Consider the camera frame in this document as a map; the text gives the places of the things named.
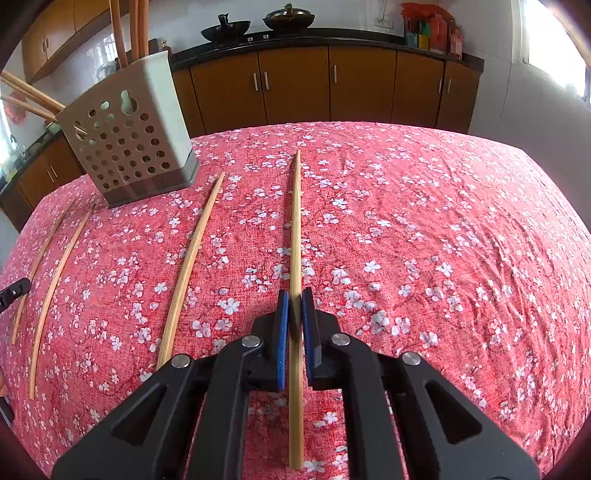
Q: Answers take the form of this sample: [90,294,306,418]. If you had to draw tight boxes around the black gas stove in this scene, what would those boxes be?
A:
[217,30,324,44]

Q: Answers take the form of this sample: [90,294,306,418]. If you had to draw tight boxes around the black wok with lid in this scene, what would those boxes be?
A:
[262,4,318,31]

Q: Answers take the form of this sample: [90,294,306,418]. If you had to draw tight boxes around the wooden kitchen cabinets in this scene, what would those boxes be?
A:
[21,0,116,84]
[0,44,483,232]

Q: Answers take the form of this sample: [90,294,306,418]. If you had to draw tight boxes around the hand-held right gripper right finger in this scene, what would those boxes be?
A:
[301,287,541,480]

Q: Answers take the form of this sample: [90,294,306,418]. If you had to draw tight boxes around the colourful seasoning boxes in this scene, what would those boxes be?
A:
[406,18,432,49]

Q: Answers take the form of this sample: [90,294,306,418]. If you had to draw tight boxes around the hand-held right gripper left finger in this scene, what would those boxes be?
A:
[52,290,291,480]

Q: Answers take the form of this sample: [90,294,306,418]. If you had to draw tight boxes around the window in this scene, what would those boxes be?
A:
[526,0,591,104]

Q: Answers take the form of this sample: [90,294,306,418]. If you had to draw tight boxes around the red plastic bag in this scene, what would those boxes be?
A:
[7,92,28,123]
[401,2,455,21]

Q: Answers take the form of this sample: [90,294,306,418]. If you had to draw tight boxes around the black kitchen countertop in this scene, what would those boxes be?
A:
[0,28,485,195]

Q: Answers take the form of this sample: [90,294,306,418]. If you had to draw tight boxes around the wooden upper kitchen cabinets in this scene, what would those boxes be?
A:
[21,0,116,84]

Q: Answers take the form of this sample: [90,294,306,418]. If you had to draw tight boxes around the wooden lower kitchen cabinets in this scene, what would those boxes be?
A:
[0,44,483,232]

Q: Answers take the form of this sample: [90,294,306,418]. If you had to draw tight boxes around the red oil bottles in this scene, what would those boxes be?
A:
[431,14,464,58]

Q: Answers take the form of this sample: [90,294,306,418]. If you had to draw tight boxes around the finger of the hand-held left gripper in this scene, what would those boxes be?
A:
[0,278,31,311]

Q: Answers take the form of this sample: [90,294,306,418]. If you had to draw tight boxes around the black wok with handle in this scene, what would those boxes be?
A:
[201,14,252,44]

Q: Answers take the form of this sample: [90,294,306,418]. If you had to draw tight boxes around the beige perforated utensil holder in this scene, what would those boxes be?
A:
[56,50,200,208]

